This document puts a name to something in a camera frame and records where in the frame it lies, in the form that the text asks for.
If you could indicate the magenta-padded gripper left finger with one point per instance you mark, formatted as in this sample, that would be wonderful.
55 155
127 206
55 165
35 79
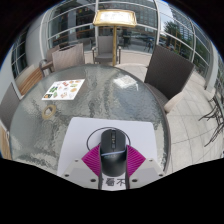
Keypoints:
91 160

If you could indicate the gold menu sign stand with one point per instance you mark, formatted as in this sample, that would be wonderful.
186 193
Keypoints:
115 18

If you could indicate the wooden slatted bench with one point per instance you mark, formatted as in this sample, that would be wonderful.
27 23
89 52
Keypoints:
29 80
4 143

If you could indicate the black computer mouse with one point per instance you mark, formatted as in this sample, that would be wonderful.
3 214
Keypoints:
113 150

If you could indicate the white printed mouse pad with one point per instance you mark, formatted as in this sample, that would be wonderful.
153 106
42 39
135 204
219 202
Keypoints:
80 136

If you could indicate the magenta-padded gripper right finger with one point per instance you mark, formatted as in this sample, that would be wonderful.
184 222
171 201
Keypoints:
135 160

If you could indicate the colourful printed menu card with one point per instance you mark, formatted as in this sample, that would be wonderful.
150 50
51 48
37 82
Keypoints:
63 89

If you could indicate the green metal chairs group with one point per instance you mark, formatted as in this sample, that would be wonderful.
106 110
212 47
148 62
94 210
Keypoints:
215 113

